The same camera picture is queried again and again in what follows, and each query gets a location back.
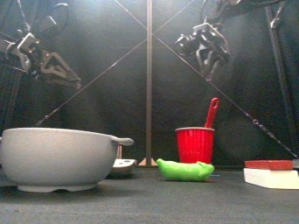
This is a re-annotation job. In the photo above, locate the red and white sushi piece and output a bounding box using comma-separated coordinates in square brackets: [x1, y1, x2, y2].
[242, 159, 299, 191]

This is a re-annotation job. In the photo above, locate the large white ceramic bowl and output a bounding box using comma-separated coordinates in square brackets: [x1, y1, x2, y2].
[0, 127, 136, 193]

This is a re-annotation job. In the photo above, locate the red ribbed plastic cup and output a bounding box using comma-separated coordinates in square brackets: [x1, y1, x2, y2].
[173, 126, 216, 165]

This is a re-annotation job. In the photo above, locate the green toy pea pod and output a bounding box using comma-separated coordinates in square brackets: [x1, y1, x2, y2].
[154, 157, 216, 183]

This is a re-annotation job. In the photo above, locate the diagonal wire with turnbuckle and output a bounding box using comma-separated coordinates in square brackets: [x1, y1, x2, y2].
[112, 0, 299, 159]

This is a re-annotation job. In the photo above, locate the red plastic utensil handle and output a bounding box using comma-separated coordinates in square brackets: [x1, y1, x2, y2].
[202, 97, 221, 130]

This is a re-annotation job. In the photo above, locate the black ribbed cable sleeve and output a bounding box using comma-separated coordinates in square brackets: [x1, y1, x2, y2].
[0, 56, 25, 130]

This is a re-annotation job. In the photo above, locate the vertical metal frame post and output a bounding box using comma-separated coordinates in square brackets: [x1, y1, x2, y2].
[137, 0, 158, 167]

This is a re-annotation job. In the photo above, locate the slanted dark frame strut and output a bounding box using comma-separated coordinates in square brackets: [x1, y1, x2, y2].
[262, 4, 299, 152]

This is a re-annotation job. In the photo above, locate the grey metal base plate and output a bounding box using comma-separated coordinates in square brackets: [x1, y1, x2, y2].
[106, 144, 137, 179]

